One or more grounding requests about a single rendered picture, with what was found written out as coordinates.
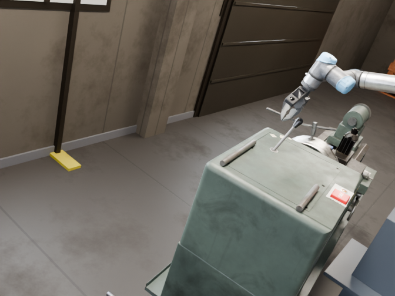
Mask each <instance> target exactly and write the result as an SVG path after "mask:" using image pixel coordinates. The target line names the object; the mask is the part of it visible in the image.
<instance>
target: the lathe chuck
mask: <svg viewBox="0 0 395 296"><path fill-rule="evenodd" d="M308 138H310V136H297V137H294V138H292V139H293V140H304V141H308V142H311V143H314V144H316V145H317V146H319V147H320V148H322V149H323V150H324V151H325V152H326V153H327V155H328V156H329V157H330V158H331V159H333V160H335V161H337V162H339V161H338V158H337V156H335V157H334V155H333V153H332V152H331V149H332V148H331V147H330V146H329V145H328V144H327V143H326V142H324V141H322V140H321V139H318V138H316V137H313V139H314V140H309V139H308Z"/></svg>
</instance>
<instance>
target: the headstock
mask: <svg viewBox="0 0 395 296"><path fill-rule="evenodd" d="M270 134H274V135H275V136H276V137H272V136H271V135H270ZM280 135H282V136H285V135H283V134H281V133H279V132H277V131H275V130H273V129H271V128H269V127H267V128H265V129H263V130H261V131H259V132H258V133H256V134H254V135H253V136H251V137H249V138H248V139H246V140H244V141H242V142H241V143H239V144H237V145H236V146H234V147H232V148H231V149H229V150H227V151H226V152H224V153H222V154H220V155H219V156H217V157H215V158H214V159H212V160H211V161H209V162H207V163H206V165H205V168H204V171H203V174H202V177H201V180H200V183H199V186H198V188H197V192H196V195H195V198H194V201H193V204H192V207H191V209H190V213H189V216H188V219H187V222H186V225H185V228H184V231H183V234H182V237H181V239H180V243H181V245H183V246H184V247H185V248H187V249H188V250H190V251H191V252H192V253H194V254H196V255H197V256H198V257H200V258H201V259H203V260H204V261H206V262H207V263H208V264H210V265H211V266H213V267H215V268H216V269H217V270H219V271H220V272H221V273H223V274H224V275H226V276H227V277H229V278H230V279H232V280H233V281H235V282H236V283H238V284H239V285H241V286H242V287H243V288H245V289H246V290H248V291H249V292H251V293H252V294H253V295H255V296H296V295H297V294H298V292H299V291H300V289H301V287H302V285H303V284H304V282H305V280H306V278H307V277H308V275H309V273H310V272H311V270H312V268H313V267H314V265H315V263H316V261H317V260H318V258H319V257H320V255H321V253H322V251H323V250H324V248H325V246H326V244H327V243H328V241H329V240H330V238H331V236H332V234H333V232H334V230H335V229H336V227H337V225H338V223H339V221H340V220H341V218H342V216H343V214H344V212H345V211H346V209H347V207H348V205H349V204H350V202H351V200H352V198H353V197H352V198H351V200H350V201H349V203H348V205H347V206H346V208H345V207H344V206H342V205H341V204H339V203H337V202H335V201H333V200H331V199H330V198H328V197H326V195H327V194H328V192H329V191H330V190H331V189H332V187H333V186H334V185H335V184H338V185H339V186H341V187H343V188H345V189H347V190H349V191H351V192H352V193H354V194H353V196H354V195H355V194H356V191H357V189H358V188H359V187H360V184H361V182H362V180H363V177H362V175H361V174H360V173H359V172H357V171H355V170H353V169H351V168H349V167H347V166H345V165H343V164H341V163H339V162H337V161H335V160H333V159H331V158H329V157H327V156H325V155H323V154H321V153H319V152H317V151H315V150H313V149H311V148H309V147H307V146H305V145H303V144H301V143H299V142H297V141H295V140H293V139H292V140H290V139H289V137H287V138H286V139H285V140H284V142H283V143H282V144H281V145H280V146H279V147H278V148H277V150H278V152H277V153H275V152H272V151H271V150H270V148H271V147H272V148H274V147H275V146H276V145H277V144H278V142H280V141H281V139H282V138H280ZM253 139H254V140H255V141H256V144H255V145H254V146H252V147H251V148H249V149H248V150H246V151H245V152H243V153H242V154H241V155H239V156H237V157H236V158H235V159H233V160H232V161H230V162H229V163H228V164H226V165H224V166H221V165H220V161H221V160H222V159H224V158H225V157H227V156H228V155H230V154H232V153H233V152H235V151H236V150H237V149H239V148H241V147H242V146H244V145H245V144H247V143H249V142H250V141H251V140H253ZM315 184H318V185H319V187H320V188H319V189H318V191H317V192H316V194H315V195H314V196H313V197H312V199H311V200H310V201H309V202H308V204H307V205H306V206H305V208H304V209H303V210H302V211H297V210H296V206H297V205H298V204H299V203H300V202H301V200H302V199H303V198H304V196H305V195H306V194H307V193H308V192H309V191H310V189H311V188H312V187H313V186H314V185H315Z"/></svg>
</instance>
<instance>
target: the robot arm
mask: <svg viewBox="0 0 395 296"><path fill-rule="evenodd" d="M336 62H337V59H336V58H335V57H334V56H333V55H331V54H329V53H327V52H323V53H322V54H321V55H320V56H319V58H318V59H316V61H315V63H314V64H313V66H312V67H311V68H310V70H309V71H308V73H305V75H306V76H305V77H304V78H303V80H302V82H301V84H302V85H303V87H302V86H299V87H298V88H297V89H296V90H295V91H293V92H292V93H291V94H290V95H289V96H288V97H286V98H285V100H284V102H283V106H282V112H281V121H283V122H284V121H287V120H289V119H291V118H292V117H294V116H296V115H298V114H299V113H300V112H301V111H302V109H303V108H304V106H305V105H306V103H307V102H308V101H309V99H310V97H308V95H309V93H310V92H311V91H312V92H314V91H315V90H316V89H317V88H318V87H319V85H320V84H321V83H322V81H323V80H326V81H327V82H328V83H330V84H331V85H332V86H333V87H334V88H336V89H337V90H338V91H339V92H341V93H342V94H347V93H348V92H350V91H351V90H352V88H353V87H354V88H362V89H368V90H375V91H379V92H387V93H394V94H395V76H394V75H387V74H381V73H373V72H364V71H359V70H357V69H350V70H345V71H343V70H341V69H340V68H339V67H337V66H336ZM293 106H294V108H295V109H294V108H292V109H291V110H290V113H289V114H288V115H286V117H284V116H285V114H286V113H287V111H288V110H289V109H290V108H291V107H293Z"/></svg>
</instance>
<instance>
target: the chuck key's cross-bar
mask: <svg viewBox="0 0 395 296"><path fill-rule="evenodd" d="M267 110H269V111H271V112H273V113H275V114H278V115H280V116H281V113H280V112H277V111H275V110H273V109H271V108H269V107H267ZM302 125H303V126H307V127H313V125H309V124H305V123H302ZM316 128H318V129H325V130H332V131H336V129H334V128H329V127H323V126H317V127H316Z"/></svg>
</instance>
